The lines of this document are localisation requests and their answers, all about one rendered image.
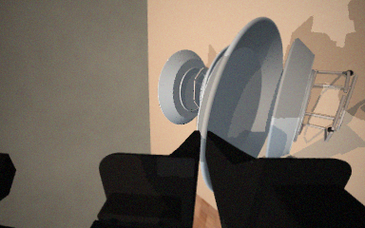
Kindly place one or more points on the silver wire dish rack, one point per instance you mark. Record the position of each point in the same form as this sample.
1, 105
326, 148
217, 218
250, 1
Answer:
348, 74

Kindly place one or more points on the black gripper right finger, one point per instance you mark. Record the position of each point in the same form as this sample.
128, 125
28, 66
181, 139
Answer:
240, 181

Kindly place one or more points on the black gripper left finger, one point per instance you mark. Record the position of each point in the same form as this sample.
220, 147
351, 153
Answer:
174, 175

